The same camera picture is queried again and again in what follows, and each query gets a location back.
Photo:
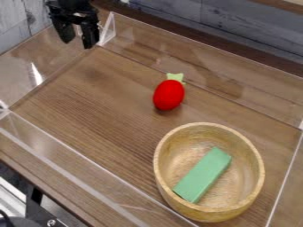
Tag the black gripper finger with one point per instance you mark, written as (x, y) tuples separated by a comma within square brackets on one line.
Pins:
[(64, 29), (89, 36)]

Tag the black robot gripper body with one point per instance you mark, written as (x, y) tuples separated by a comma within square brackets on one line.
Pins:
[(72, 12)]

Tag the red plush radish toy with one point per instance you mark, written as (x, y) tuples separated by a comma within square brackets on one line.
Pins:
[(168, 94)]

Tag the oval wooden bowl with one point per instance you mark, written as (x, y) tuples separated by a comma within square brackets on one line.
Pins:
[(235, 190)]

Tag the green rectangular block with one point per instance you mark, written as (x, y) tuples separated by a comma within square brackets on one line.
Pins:
[(199, 179)]

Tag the clear acrylic corner bracket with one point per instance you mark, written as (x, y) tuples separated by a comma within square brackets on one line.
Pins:
[(106, 30)]

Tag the clear acrylic enclosure walls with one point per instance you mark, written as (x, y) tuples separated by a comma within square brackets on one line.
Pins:
[(81, 128)]

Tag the black metal table frame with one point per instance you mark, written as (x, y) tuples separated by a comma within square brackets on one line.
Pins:
[(36, 213)]

